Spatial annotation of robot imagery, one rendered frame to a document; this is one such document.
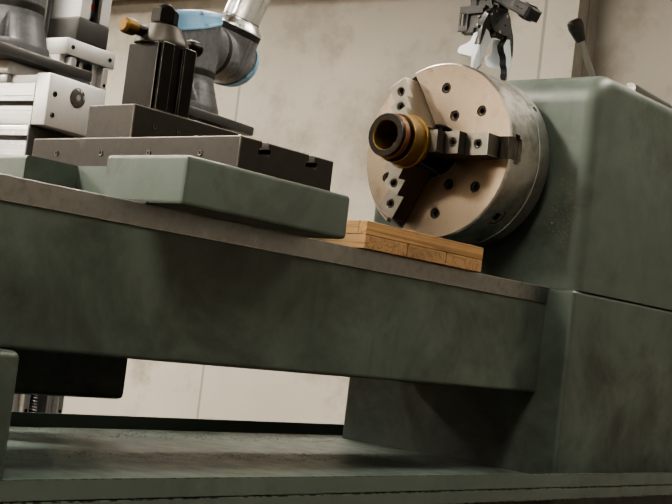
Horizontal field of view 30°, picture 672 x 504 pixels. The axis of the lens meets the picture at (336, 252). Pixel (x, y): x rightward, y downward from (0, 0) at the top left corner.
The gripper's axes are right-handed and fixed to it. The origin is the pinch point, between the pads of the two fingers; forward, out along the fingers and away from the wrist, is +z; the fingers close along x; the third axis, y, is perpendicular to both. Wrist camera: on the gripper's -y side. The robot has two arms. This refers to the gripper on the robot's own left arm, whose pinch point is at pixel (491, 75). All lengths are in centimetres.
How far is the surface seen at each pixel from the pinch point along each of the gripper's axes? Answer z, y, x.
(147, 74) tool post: 22, -6, 93
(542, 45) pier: -76, 141, -240
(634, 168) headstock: 18.9, -34.0, 0.2
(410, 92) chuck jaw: 11.9, -8.1, 36.0
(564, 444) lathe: 70, -34, 15
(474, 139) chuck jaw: 20.5, -22.9, 36.0
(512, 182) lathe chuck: 26.6, -27.0, 29.3
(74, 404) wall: 111, 406, -228
